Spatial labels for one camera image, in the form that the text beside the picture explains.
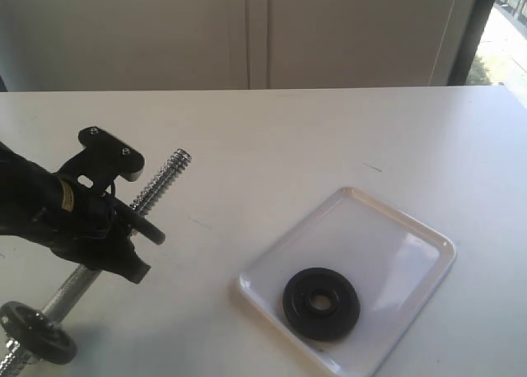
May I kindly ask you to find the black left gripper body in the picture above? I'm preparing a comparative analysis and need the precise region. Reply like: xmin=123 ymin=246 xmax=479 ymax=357
xmin=28 ymin=166 xmax=134 ymax=270

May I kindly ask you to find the black weight plate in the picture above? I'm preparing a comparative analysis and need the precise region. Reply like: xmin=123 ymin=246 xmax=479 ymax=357
xmin=1 ymin=300 xmax=77 ymax=365
xmin=114 ymin=198 xmax=166 ymax=245
xmin=282 ymin=267 xmax=361 ymax=342

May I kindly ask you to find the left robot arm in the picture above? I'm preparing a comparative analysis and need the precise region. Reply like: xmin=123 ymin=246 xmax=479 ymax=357
xmin=1 ymin=146 xmax=151 ymax=284

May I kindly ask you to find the chrome star collar nut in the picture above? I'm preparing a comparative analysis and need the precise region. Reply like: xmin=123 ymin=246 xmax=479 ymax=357
xmin=16 ymin=307 xmax=61 ymax=351

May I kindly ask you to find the white rectangular plastic tray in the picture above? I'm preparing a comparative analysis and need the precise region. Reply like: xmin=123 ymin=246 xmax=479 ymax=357
xmin=237 ymin=188 xmax=456 ymax=376

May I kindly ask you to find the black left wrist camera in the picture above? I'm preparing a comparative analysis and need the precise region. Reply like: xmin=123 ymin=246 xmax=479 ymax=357
xmin=58 ymin=126 xmax=145 ymax=192

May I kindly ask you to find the dark window frame post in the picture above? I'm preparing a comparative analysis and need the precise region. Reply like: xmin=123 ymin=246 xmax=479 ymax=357
xmin=447 ymin=0 xmax=495 ymax=86

